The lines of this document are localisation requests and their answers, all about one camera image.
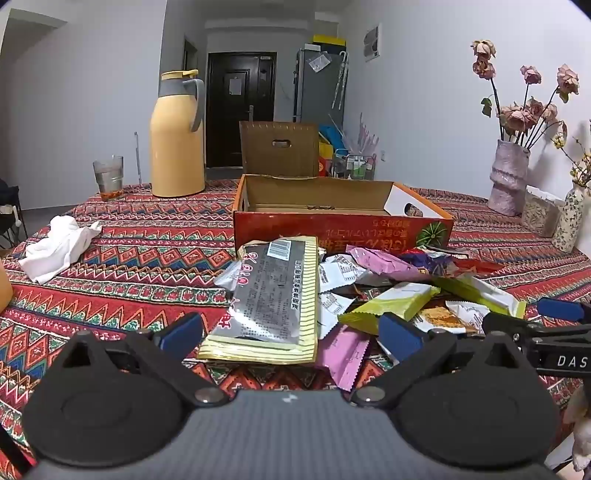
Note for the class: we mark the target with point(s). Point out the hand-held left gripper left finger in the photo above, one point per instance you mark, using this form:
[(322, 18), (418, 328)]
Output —
[(182, 332)]

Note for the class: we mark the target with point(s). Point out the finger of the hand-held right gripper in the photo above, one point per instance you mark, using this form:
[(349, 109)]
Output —
[(561, 310), (505, 323)]

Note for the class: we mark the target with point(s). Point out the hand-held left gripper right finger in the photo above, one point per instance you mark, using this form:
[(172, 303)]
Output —
[(399, 332)]

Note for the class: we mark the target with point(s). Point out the pile of assorted snack packets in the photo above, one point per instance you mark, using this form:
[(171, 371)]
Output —
[(406, 295)]

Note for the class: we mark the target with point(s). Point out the large silver gold-edged packet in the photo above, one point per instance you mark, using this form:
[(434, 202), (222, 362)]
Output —
[(272, 295)]

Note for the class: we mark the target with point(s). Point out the red cardboard box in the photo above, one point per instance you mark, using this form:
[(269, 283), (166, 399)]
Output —
[(323, 230)]

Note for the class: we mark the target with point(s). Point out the person's right hand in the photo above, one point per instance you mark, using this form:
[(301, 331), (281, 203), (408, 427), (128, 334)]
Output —
[(582, 410)]

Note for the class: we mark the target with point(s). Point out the patterned tablecloth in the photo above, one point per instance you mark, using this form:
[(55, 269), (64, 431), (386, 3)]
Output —
[(115, 277)]

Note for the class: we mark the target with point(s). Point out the speckled vase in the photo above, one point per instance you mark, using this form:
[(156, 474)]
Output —
[(568, 217)]

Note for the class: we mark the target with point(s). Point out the yellow flower sprigs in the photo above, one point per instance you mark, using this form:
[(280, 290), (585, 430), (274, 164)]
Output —
[(582, 173)]

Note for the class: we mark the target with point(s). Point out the white cloth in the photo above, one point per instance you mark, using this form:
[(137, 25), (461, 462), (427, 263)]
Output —
[(55, 249)]

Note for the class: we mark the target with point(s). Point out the glass cup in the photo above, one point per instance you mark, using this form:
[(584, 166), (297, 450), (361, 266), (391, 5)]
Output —
[(108, 180)]

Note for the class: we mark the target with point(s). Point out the white stick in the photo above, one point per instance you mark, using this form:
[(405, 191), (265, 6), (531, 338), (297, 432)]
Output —
[(137, 157)]

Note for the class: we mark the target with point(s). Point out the small red box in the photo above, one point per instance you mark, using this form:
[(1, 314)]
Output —
[(324, 167)]

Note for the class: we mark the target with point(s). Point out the orange container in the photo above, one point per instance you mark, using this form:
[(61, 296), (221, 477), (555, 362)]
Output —
[(4, 288)]

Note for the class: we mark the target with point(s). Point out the yellow thermos jug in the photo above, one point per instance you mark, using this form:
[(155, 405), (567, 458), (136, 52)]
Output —
[(175, 147)]

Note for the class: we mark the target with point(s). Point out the small yellow box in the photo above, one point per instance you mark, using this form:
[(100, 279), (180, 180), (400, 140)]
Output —
[(325, 148)]

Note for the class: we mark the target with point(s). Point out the lilac dried grass bunch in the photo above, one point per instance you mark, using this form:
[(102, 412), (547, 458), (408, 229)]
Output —
[(367, 136)]

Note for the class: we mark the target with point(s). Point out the dried pink flowers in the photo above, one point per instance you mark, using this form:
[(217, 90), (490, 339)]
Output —
[(515, 115)]

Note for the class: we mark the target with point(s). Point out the blue box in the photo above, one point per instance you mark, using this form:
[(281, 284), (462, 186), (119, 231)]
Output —
[(330, 136)]

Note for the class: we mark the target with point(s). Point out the dark door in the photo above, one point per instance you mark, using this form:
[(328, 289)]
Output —
[(219, 120)]

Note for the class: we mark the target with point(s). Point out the black chair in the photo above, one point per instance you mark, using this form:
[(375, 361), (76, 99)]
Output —
[(9, 198)]

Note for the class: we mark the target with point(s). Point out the grey refrigerator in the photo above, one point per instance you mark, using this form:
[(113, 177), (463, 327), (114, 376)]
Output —
[(314, 97)]

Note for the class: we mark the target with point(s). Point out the white paper door notice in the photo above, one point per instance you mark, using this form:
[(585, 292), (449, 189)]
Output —
[(235, 85)]

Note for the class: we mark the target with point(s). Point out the black flat box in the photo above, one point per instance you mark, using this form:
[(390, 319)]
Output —
[(323, 47)]

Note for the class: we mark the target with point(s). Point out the yellow flat box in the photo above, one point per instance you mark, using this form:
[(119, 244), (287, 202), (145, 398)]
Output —
[(328, 39)]

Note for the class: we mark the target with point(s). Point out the white wall panel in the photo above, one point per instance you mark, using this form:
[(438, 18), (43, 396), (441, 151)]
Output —
[(372, 42)]

